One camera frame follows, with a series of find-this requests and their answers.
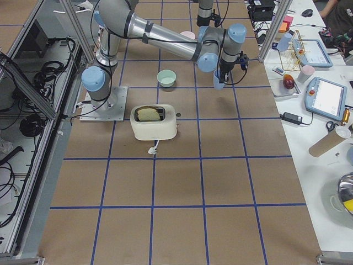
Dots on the near teach pendant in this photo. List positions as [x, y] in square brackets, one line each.
[325, 98]

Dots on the aluminium frame post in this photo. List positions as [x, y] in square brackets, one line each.
[280, 14]

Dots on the blue plastic cup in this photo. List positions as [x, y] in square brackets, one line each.
[218, 85]

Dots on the steel mixing bowl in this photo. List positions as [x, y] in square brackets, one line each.
[344, 190]

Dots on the mint green bowl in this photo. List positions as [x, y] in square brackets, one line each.
[166, 78]

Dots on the black power adapter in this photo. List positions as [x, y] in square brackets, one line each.
[291, 118]

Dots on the orange sticky note pad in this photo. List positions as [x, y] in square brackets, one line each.
[286, 23]

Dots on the light blue cup on rack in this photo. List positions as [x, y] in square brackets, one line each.
[284, 42]

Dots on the teach pendant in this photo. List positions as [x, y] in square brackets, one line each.
[311, 52]
[325, 98]

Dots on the orange cylinder tool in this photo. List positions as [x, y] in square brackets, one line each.
[346, 115]

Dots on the white toaster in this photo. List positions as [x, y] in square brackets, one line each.
[164, 129]

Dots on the gold wire rack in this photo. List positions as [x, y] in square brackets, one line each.
[290, 61]

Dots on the person in dark shirt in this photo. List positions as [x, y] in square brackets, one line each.
[337, 15]

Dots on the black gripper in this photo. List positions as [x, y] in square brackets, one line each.
[226, 67]

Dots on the small white remote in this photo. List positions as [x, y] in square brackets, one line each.
[278, 70]

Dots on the pale pink cup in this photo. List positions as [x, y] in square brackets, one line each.
[306, 72]

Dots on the black electronics box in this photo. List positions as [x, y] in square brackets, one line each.
[261, 10]

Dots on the bread slice in toaster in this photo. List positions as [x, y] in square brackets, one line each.
[148, 114]

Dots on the grey metal tray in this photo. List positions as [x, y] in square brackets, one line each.
[280, 92]

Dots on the black computer mouse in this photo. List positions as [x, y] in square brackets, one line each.
[307, 13]

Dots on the white toaster cord plug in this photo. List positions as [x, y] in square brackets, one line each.
[153, 150]

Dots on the red apple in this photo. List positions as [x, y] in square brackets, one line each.
[288, 81]

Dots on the far teach pendant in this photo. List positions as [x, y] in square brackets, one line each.
[311, 52]

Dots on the cardboard tube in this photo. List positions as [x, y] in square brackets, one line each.
[332, 139]

